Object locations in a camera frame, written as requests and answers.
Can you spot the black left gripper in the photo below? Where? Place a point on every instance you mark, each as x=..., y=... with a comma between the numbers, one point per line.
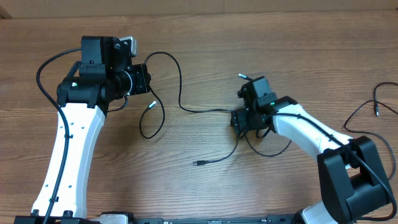
x=143, y=78

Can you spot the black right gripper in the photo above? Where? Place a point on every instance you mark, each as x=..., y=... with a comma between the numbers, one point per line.
x=240, y=119

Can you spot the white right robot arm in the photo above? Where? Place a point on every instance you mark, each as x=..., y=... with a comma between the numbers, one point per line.
x=353, y=183

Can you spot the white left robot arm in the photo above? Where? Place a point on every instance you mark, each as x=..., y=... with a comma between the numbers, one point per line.
x=103, y=74

